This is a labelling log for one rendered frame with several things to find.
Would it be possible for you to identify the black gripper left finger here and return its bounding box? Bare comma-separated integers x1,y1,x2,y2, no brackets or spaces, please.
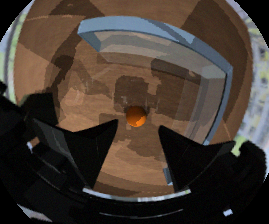
32,117,118,190

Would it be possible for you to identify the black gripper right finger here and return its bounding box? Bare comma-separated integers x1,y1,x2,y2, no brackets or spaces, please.
158,125,236,193

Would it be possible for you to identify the clear low l-shaped wall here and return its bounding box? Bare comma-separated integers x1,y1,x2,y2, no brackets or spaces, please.
82,31,226,144

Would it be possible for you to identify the orange-brown ball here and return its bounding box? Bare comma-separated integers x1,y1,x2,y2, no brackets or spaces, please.
126,107,146,127

